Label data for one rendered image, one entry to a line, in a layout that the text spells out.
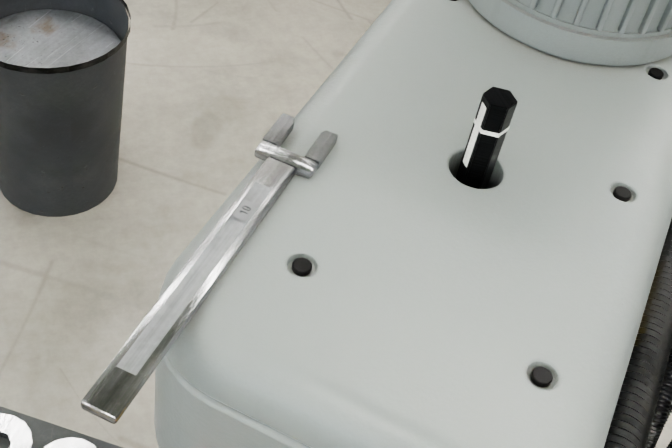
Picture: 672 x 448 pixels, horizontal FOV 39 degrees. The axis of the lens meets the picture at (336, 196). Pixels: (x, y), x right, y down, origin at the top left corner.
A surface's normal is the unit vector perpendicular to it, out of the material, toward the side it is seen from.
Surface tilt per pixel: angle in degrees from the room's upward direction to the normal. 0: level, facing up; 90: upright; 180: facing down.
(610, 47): 90
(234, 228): 0
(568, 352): 0
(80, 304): 0
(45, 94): 94
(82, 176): 94
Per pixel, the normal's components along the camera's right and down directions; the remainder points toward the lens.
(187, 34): 0.14, -0.70
